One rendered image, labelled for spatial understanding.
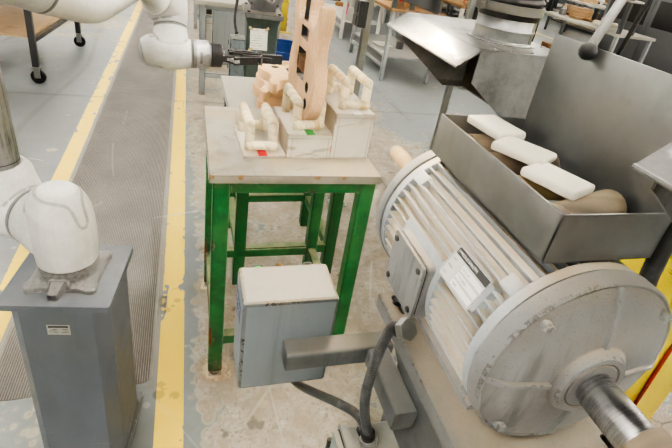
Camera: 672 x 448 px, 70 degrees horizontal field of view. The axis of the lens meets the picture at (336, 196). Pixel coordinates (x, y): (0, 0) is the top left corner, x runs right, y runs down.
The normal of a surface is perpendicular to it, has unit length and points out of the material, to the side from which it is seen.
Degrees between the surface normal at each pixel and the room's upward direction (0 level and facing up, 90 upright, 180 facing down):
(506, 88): 90
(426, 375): 0
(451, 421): 0
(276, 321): 90
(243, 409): 0
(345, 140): 90
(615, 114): 90
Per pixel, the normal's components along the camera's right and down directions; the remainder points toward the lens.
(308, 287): 0.14, -0.86
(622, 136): -0.96, 0.00
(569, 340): 0.19, 0.40
